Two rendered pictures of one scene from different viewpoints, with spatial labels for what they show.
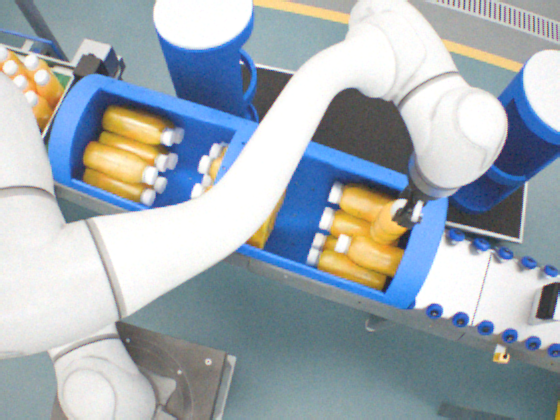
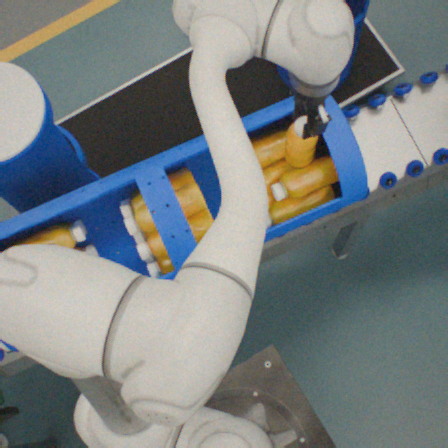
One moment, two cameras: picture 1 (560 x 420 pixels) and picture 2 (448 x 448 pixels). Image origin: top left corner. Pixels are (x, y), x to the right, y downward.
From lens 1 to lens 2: 0.47 m
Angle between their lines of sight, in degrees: 8
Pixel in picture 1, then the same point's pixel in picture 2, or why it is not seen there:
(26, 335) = (221, 353)
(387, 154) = not seen: hidden behind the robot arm
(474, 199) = not seen: hidden behind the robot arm
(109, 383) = (229, 432)
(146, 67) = not seen: outside the picture
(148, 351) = (217, 403)
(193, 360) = (256, 374)
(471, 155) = (339, 44)
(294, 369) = (315, 346)
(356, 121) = (174, 102)
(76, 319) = (237, 318)
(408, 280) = (351, 170)
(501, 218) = (367, 67)
